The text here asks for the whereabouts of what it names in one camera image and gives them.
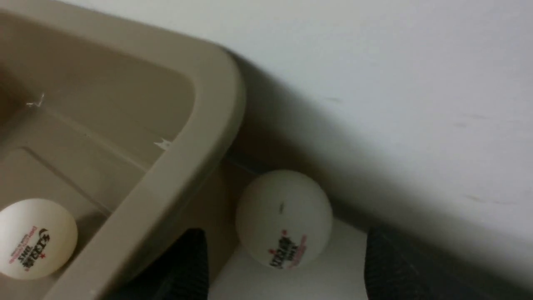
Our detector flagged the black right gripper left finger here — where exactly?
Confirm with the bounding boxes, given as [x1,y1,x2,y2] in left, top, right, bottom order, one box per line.
[106,228,209,300]

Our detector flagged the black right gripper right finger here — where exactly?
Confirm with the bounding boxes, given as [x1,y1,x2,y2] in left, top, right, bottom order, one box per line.
[365,227,532,300]

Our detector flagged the white ping-pong ball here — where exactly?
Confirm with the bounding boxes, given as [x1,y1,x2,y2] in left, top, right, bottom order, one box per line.
[0,199,78,280]
[235,170,334,271]

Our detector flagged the tan plastic storage bin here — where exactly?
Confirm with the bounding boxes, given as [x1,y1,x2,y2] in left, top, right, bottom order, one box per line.
[1,0,246,300]

